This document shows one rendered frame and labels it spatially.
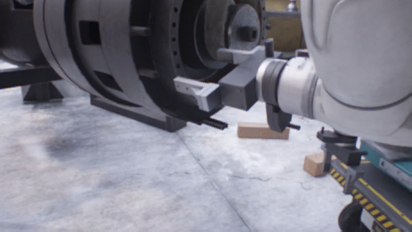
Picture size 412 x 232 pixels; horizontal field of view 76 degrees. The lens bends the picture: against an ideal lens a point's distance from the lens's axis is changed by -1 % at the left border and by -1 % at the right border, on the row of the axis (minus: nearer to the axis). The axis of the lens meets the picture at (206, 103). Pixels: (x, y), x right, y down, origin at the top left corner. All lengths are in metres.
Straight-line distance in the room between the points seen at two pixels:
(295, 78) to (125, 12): 0.37
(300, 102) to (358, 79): 0.15
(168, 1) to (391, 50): 0.44
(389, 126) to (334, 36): 0.16
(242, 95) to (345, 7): 0.24
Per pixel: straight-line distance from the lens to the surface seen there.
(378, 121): 0.35
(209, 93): 0.43
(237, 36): 0.66
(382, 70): 0.26
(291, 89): 0.40
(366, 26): 0.22
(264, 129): 2.14
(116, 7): 0.64
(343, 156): 0.97
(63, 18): 0.82
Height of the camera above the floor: 0.88
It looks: 17 degrees down
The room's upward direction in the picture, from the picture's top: 2 degrees clockwise
